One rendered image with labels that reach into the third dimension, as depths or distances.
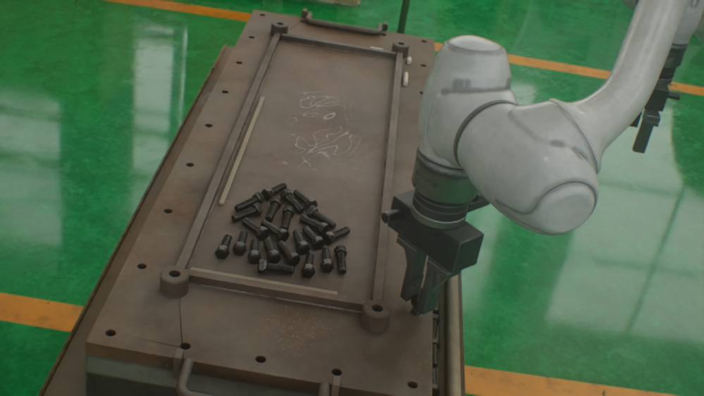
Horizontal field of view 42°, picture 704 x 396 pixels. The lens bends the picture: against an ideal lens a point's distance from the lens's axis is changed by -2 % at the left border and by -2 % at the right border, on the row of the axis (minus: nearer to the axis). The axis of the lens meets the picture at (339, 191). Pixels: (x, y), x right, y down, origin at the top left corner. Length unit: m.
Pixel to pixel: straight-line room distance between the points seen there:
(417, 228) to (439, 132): 0.18
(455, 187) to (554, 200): 0.22
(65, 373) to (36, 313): 2.05
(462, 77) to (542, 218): 0.21
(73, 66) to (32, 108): 0.54
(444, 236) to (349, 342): 0.20
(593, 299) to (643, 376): 0.46
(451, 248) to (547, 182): 0.26
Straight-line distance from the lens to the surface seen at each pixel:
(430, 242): 1.24
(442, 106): 1.11
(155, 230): 1.44
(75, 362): 1.40
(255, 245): 1.40
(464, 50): 1.11
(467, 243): 1.21
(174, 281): 1.29
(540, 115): 1.04
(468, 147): 1.06
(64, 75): 5.14
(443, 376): 1.45
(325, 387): 1.18
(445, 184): 1.17
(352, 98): 1.92
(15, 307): 3.47
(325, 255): 1.40
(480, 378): 3.38
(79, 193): 4.09
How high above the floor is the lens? 2.17
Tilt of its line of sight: 31 degrees down
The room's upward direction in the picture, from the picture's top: 9 degrees clockwise
